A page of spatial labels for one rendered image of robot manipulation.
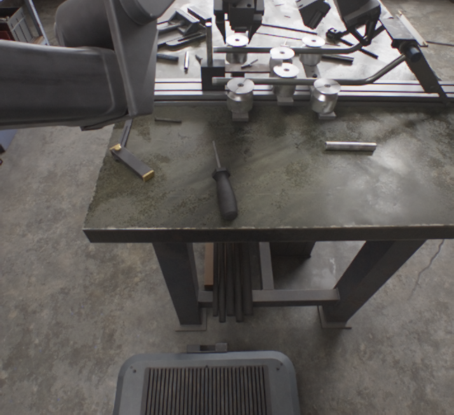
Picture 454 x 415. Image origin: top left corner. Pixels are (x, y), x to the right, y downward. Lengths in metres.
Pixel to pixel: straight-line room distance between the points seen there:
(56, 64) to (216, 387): 0.94
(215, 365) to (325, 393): 0.47
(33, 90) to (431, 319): 1.55
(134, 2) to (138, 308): 1.25
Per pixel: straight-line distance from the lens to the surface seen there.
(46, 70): 0.26
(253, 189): 0.56
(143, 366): 1.10
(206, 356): 1.09
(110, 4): 0.31
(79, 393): 1.42
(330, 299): 1.24
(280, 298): 1.20
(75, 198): 1.81
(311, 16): 0.73
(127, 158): 0.61
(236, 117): 0.63
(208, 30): 0.67
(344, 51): 0.80
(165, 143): 0.65
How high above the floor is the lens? 1.32
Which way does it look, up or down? 51 degrees down
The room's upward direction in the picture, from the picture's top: 1 degrees clockwise
